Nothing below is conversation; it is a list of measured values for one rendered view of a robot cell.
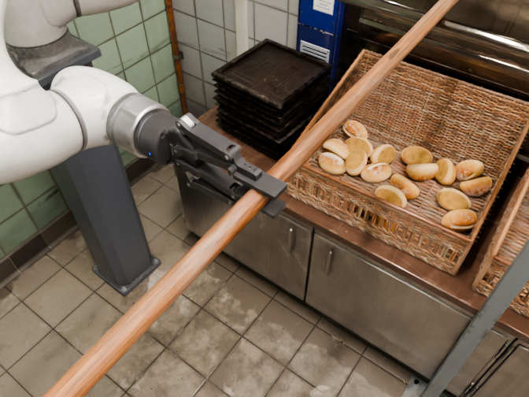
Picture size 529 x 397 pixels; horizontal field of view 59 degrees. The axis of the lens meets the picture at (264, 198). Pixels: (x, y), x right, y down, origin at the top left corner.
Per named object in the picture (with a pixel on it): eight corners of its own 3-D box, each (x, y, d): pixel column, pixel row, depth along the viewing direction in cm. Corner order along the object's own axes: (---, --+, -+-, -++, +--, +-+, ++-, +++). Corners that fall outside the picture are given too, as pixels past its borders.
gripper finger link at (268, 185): (246, 166, 65) (246, 162, 64) (287, 187, 62) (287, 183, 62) (233, 178, 63) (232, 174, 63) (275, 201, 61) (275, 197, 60)
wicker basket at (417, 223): (350, 113, 172) (362, 46, 152) (505, 174, 151) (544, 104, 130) (279, 193, 145) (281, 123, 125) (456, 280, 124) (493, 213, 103)
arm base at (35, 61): (-22, 61, 119) (-32, 42, 114) (52, 27, 130) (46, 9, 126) (19, 87, 111) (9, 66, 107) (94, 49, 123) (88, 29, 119)
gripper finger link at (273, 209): (234, 193, 65) (234, 196, 66) (274, 216, 63) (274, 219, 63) (246, 180, 67) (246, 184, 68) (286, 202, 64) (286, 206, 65)
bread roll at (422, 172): (403, 164, 149) (403, 181, 150) (409, 163, 143) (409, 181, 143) (434, 163, 149) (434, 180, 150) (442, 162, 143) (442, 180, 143)
